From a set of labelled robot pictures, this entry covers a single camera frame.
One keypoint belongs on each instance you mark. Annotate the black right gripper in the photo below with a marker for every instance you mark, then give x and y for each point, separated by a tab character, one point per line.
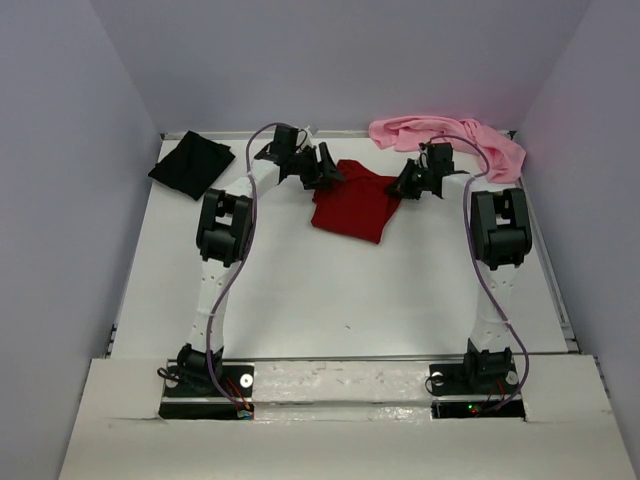
403	187

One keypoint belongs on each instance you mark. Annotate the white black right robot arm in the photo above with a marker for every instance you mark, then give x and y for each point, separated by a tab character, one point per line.
499	237

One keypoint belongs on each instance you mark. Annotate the black folded t shirt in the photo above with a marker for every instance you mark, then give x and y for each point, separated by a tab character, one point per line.
193	166

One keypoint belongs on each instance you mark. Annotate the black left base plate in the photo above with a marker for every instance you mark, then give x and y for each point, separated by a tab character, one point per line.
194	399

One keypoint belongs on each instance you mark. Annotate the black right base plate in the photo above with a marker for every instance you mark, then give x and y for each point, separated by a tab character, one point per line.
454	397

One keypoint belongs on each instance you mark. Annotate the red t shirt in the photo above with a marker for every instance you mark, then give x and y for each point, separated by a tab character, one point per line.
359	207

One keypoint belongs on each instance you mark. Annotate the pink t shirt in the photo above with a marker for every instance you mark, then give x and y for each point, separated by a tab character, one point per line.
405	134

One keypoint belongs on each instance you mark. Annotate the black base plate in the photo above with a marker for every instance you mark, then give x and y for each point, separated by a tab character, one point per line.
194	399
454	397

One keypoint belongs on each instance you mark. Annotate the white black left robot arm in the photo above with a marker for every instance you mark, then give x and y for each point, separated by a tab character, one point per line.
225	233

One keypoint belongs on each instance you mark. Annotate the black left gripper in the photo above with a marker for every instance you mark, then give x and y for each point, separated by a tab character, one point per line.
323	170

